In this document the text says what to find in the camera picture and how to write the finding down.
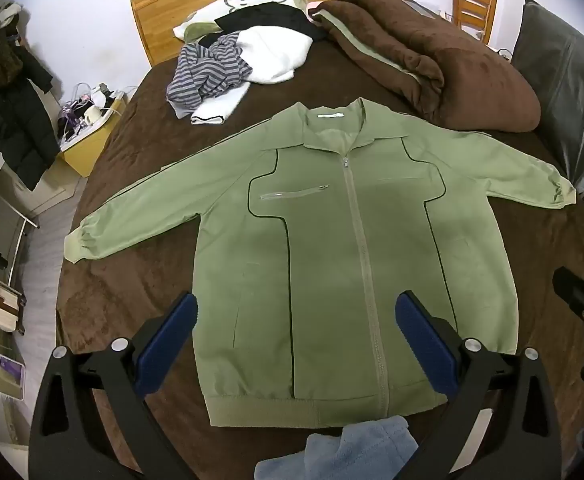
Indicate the blue-grey fleece garment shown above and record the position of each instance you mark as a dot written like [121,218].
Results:
[352,450]

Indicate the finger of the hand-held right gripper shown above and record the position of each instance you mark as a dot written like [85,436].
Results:
[572,290]

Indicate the folded brown duvet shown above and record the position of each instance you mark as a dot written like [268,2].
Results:
[447,60]

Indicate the black garment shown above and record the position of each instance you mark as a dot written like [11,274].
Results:
[272,17]

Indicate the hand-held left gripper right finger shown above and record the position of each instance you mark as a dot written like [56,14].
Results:
[422,340]

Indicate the yellow nightstand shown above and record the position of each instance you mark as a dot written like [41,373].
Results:
[84,155]

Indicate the black hanging coat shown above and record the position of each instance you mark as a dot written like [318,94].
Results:
[11,125]

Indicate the grey pillow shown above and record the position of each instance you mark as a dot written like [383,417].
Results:
[562,75]

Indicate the green zip jacket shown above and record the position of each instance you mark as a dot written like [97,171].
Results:
[322,260]

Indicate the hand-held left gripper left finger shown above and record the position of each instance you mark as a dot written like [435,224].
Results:
[169,340]

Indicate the white fleece garment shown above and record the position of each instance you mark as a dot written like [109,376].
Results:
[272,55]

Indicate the grey striped garment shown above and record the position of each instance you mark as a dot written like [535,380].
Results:
[196,77]

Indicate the white shelf rack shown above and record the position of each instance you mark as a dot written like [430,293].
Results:
[1,240]

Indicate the wooden chair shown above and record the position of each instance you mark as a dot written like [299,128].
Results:
[472,7]

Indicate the brown bed blanket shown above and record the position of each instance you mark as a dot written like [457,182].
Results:
[121,285]

